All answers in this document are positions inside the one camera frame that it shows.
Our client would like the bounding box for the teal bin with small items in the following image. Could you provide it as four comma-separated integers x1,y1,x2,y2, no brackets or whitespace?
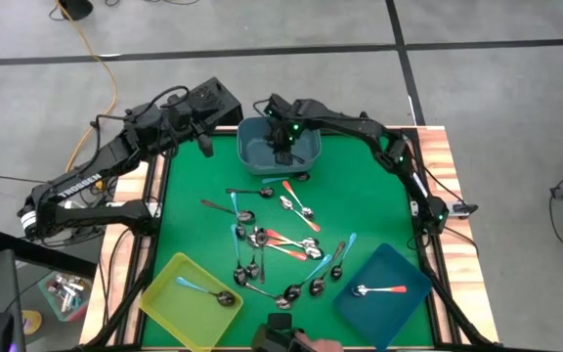
36,271,92,324

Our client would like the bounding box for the grey-blue plastic bin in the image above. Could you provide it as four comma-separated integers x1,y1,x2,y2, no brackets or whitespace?
236,115,323,176

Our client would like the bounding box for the black round stand base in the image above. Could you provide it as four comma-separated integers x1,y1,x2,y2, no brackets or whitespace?
58,0,95,22

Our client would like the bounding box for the grey usb hub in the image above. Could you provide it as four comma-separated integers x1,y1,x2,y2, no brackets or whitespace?
450,200,479,219

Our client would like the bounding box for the person's hand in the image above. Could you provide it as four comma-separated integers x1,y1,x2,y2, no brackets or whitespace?
293,331,345,352

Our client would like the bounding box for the black desk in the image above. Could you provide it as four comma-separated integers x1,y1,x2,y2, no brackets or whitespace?
0,228,98,280

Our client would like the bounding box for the yellow tape roll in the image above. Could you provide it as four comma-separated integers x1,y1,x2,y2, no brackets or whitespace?
21,309,43,336

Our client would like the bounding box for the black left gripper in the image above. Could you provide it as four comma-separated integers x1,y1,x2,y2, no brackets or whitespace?
166,96,215,158

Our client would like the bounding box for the black handheld device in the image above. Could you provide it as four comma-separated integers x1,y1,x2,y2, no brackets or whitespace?
250,322,312,352

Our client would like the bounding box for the small black camera box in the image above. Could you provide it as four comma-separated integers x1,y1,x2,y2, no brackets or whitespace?
266,312,293,331

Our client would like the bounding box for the yellow-green plastic tray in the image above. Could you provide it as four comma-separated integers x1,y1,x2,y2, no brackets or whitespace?
138,251,244,352

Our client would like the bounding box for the blue plastic tray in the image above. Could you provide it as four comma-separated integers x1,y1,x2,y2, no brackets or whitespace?
332,242,434,352

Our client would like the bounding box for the yellow power cable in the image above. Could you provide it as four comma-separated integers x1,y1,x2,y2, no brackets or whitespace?
55,0,119,173

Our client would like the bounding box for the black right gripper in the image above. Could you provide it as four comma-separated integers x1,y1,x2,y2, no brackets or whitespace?
266,114,305,168

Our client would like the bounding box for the green table mat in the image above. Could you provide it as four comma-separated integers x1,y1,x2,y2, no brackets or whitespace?
142,132,437,349

